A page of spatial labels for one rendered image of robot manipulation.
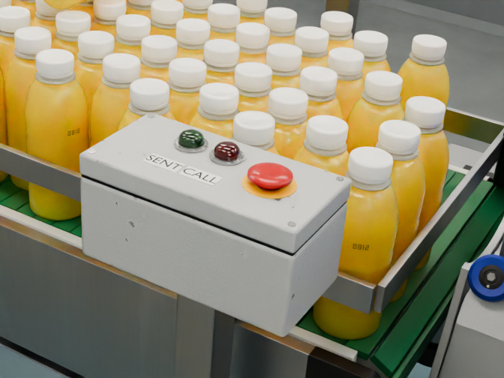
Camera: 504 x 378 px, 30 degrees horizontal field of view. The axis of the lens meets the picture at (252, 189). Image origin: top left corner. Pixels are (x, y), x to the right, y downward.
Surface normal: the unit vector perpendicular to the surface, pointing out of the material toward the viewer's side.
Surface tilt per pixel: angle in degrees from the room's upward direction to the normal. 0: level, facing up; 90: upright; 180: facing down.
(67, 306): 90
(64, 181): 90
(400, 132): 0
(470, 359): 71
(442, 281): 30
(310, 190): 0
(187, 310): 90
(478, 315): 52
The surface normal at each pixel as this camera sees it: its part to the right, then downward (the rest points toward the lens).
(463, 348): -0.44, 0.10
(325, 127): 0.07, -0.86
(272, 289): -0.49, 0.40
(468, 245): 0.50, -0.59
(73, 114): 0.71, 0.24
